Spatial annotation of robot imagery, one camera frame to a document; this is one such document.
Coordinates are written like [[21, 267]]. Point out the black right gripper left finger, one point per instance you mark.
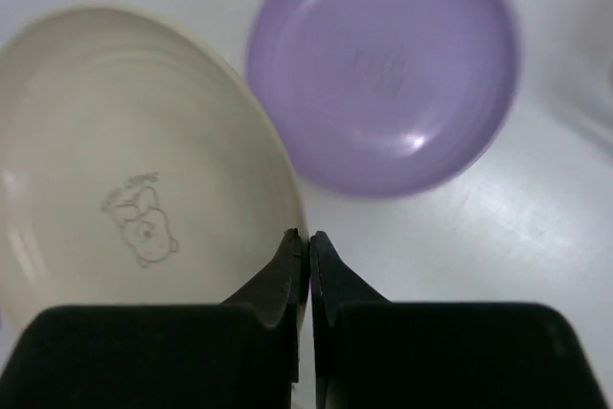
[[242, 353]]

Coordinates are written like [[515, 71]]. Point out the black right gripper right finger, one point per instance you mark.
[[374, 353]]

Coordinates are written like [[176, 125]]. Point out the cream plate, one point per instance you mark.
[[137, 168]]

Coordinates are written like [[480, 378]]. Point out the clear plastic bin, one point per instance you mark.
[[590, 79]]

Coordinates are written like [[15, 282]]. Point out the purple plate centre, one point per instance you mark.
[[384, 97]]

